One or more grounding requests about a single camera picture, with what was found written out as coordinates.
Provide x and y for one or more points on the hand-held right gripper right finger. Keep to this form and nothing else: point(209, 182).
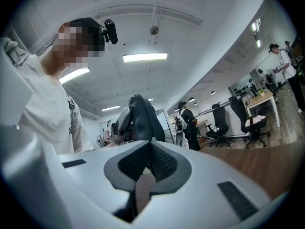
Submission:
point(171, 170)

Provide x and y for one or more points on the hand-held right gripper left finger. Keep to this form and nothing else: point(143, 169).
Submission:
point(124, 168)

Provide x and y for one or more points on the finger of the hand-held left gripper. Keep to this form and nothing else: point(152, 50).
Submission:
point(122, 120)

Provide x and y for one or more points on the black pouch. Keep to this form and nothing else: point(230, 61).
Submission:
point(145, 118)

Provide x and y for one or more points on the long ceiling light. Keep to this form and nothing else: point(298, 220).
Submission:
point(145, 57)
point(110, 108)
point(74, 75)

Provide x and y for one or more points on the black standing fan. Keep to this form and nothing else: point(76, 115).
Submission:
point(98, 141)

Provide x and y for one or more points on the white whiteboard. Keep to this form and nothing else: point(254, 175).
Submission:
point(166, 121)

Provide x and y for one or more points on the small wooden desk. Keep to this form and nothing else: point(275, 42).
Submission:
point(202, 122)

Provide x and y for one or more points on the black office chair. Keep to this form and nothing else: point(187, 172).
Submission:
point(220, 118)
point(238, 108)

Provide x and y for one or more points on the black metal railing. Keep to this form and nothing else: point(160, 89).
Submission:
point(214, 108)

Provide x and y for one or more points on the person's beige shirt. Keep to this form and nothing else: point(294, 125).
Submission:
point(47, 108)

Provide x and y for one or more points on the round ceiling fixture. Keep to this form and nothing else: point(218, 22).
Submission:
point(154, 30)

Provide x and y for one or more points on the white cloth bundle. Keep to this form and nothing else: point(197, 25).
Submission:
point(257, 120)

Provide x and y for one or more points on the light wooden desk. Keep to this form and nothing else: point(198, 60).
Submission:
point(259, 98)

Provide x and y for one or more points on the black head camera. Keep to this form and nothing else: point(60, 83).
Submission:
point(110, 31)

